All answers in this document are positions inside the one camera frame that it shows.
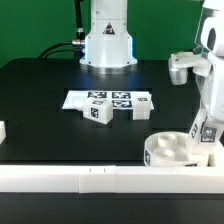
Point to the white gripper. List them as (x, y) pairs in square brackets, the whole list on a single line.
[(209, 63)]

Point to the white round stool seat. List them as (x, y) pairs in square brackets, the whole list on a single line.
[(168, 149)]

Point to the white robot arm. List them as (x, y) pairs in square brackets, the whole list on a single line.
[(109, 46)]

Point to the white left fence block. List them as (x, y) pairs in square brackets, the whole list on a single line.
[(2, 131)]

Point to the white front fence wall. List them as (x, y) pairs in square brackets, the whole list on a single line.
[(110, 179)]

